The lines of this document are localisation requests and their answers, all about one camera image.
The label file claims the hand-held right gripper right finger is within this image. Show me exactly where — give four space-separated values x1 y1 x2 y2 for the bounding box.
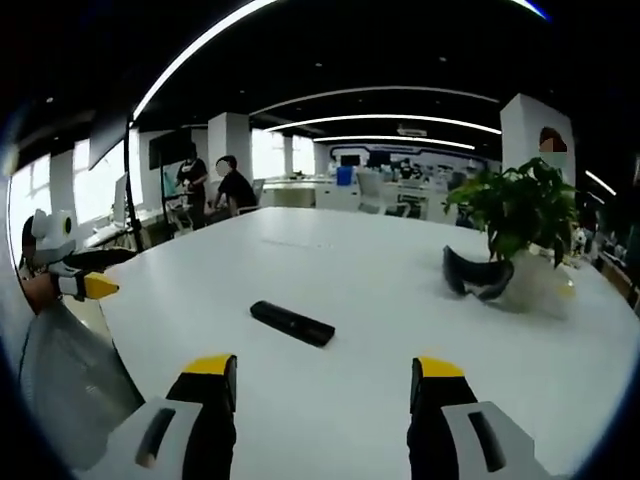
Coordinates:
407 356 569 480

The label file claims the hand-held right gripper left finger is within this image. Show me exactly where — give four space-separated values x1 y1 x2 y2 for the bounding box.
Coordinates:
74 353 238 480

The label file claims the black remote control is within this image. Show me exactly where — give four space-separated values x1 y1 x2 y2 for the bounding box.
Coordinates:
249 300 337 349

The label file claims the computer monitor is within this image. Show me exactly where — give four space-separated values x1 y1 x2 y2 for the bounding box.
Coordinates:
110 174 129 229

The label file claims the black tripod stand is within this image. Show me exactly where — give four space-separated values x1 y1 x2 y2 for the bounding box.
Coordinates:
122 107 151 251

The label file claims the grey mesh office chair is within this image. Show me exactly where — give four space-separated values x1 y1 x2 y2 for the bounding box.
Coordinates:
18 299 146 471

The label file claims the black headset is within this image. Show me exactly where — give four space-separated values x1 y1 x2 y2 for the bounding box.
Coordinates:
442 244 516 302

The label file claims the white plant pot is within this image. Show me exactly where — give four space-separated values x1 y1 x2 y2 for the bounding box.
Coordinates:
499 247 576 321

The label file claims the green potted plant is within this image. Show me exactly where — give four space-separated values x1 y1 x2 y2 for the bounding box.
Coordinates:
443 157 581 269

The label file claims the white office chair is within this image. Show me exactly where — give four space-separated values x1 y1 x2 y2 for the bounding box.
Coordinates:
355 171 389 215

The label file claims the black wall screen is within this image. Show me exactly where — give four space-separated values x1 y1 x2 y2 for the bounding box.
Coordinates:
148 128 194 169

